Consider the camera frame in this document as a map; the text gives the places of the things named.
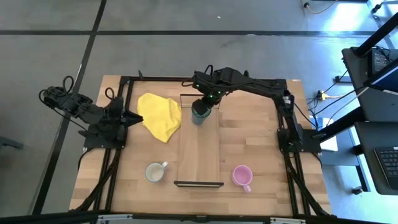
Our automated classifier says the white box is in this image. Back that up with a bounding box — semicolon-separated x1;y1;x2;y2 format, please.
317;116;339;152

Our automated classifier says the black desk with keyboard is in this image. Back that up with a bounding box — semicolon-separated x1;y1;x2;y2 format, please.
354;120;398;196

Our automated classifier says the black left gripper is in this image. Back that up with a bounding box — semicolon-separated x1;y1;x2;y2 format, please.
108;105;144;133

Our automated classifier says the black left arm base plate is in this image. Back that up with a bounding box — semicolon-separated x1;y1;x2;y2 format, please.
83;133;127;150

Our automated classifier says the black diagonal beam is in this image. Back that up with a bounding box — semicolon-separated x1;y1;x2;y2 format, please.
353;11;398;58
312;105;371;143

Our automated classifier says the black desk with laptop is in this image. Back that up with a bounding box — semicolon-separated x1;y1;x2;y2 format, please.
341;46;398;124

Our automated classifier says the wooden shelf with black frame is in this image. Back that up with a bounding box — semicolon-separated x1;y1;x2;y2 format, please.
173;93;225;189

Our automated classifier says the pink mug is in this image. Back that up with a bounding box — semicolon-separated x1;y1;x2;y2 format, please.
231;164;254;194

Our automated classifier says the teal faceted plastic cup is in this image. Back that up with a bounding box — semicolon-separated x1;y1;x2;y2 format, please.
190;99;213;126

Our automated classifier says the orange cable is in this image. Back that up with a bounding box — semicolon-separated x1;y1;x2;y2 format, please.
300;0;339;15

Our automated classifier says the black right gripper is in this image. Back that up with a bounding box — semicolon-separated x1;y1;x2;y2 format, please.
192;79;223;116

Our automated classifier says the black keyboard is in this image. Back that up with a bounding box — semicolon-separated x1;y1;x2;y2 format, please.
374;146;398;191

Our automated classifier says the black floor cable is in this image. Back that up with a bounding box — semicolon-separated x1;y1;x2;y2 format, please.
306;70;368;131

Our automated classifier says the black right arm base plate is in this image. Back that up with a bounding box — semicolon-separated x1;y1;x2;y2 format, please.
277;128;322;154

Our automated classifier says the yellow cloth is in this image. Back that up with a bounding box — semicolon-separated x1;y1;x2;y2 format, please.
137;92;183;144

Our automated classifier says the red white patterned mug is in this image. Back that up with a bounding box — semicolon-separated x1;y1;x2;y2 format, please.
144;161;170;184

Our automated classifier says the black aluminium rig rail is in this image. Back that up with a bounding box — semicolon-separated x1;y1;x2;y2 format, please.
0;210;384;224

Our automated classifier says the black metal table frame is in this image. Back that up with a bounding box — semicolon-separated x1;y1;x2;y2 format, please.
74;74;333;218

